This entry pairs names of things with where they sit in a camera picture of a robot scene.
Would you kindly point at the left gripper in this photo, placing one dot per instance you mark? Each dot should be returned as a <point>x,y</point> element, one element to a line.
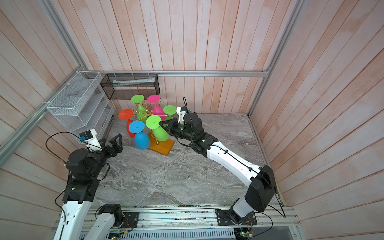
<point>112,152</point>

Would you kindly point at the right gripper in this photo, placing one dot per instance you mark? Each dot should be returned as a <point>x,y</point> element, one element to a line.
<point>172,128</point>

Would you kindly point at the green wine glass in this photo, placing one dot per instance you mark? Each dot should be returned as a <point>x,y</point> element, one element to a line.
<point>153,123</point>
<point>142,112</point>
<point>170,111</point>

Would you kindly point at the blue wine glass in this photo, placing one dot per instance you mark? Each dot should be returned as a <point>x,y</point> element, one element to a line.
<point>142,140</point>

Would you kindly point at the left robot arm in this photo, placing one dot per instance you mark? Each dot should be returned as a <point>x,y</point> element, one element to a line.
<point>85,165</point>

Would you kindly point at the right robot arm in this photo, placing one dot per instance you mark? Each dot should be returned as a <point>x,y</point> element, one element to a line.
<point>260,181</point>

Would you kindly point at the pink wine glass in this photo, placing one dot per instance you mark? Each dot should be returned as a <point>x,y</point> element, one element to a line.
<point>156,99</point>

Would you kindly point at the red wine glass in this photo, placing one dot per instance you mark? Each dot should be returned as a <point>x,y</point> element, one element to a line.
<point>126,115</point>

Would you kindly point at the black mesh basket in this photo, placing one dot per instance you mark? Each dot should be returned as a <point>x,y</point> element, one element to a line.
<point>118,87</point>

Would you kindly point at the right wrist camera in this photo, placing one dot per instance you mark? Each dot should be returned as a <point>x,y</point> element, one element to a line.
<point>181,112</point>

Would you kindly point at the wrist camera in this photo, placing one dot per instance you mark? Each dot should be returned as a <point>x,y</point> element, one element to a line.
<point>89,137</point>
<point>181,112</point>

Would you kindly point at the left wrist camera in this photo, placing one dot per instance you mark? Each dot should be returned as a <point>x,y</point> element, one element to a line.
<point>89,137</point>

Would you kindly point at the gold wire wine glass rack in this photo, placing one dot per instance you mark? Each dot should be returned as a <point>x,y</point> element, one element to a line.
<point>163,148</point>

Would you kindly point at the white wire mesh shelf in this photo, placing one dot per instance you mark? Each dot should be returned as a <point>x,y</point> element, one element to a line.
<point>80,106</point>

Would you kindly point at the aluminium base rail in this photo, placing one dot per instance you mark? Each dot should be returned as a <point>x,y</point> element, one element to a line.
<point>198,222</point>

